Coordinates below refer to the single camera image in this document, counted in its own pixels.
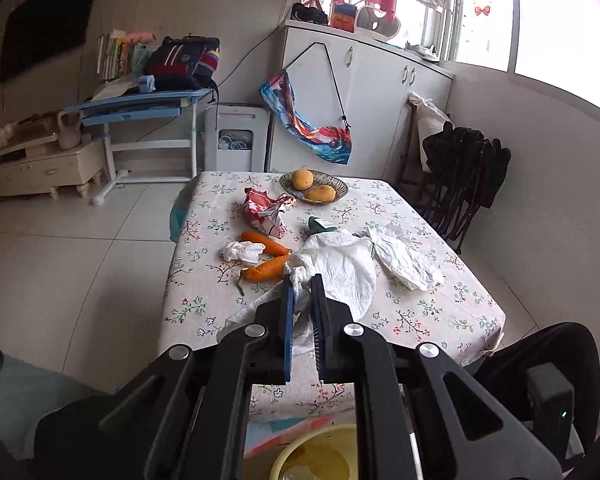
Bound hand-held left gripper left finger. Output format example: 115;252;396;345
100;274;296;480

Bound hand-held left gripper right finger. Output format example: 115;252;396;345
307;274;563;480

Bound orange carrot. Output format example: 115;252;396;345
241;230;293;256
237;255;293;297

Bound large white plastic bag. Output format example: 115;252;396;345
216;232;378;358

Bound small white tissue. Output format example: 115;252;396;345
222;240;267;267

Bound white paper towel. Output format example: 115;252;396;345
365;221;445;292

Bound yellow plastic bin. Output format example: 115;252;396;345
270;424;358;480

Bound green crumpled packet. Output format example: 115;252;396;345
307;216;338;236

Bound red white crumpled packet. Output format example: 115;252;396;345
243;187;297;237

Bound floral tablecloth table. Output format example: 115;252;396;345
157;170;506;426

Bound woven fruit plate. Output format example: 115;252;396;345
279;170;349;205

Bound long yellow mango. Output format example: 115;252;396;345
304;185;337;203

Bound light blue stool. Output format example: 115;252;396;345
169;189;187;245

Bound black folding chairs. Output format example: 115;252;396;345
415;175;481;255
422;122;512;211

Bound wooden chair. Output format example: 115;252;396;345
397;92;431;196

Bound white air purifier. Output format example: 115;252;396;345
203;104;272;173

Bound white tote bag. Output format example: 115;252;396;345
409;91;453;171

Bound white cabinet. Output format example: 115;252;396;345
267;20;455;181

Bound person's left leg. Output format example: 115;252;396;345
30;394;148;480

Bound blue study desk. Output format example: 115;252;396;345
62;87;216;207

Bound grey-blue seat cushion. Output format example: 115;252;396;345
0;354;108;461

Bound dark striped backpack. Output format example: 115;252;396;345
145;35;221;92

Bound beige jug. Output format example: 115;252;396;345
56;110;83;150

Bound sheets of paper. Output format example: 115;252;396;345
92;77;141;101

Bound cream television cabinet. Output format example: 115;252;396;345
0;130;106;200

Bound white shoe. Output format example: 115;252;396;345
405;42;441;62

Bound black bag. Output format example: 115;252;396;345
291;2;329;25

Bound white desk fan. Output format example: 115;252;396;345
355;6;402;41

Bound colourful box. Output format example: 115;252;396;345
328;0;358;32

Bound row of books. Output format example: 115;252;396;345
96;30;146;81

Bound colourful drawstring bag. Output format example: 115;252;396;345
258;70;353;166

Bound black bag strap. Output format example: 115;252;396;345
282;42;353;128

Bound black wall cable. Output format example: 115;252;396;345
215;25;286;88

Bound black wall television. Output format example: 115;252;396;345
0;0;106;85

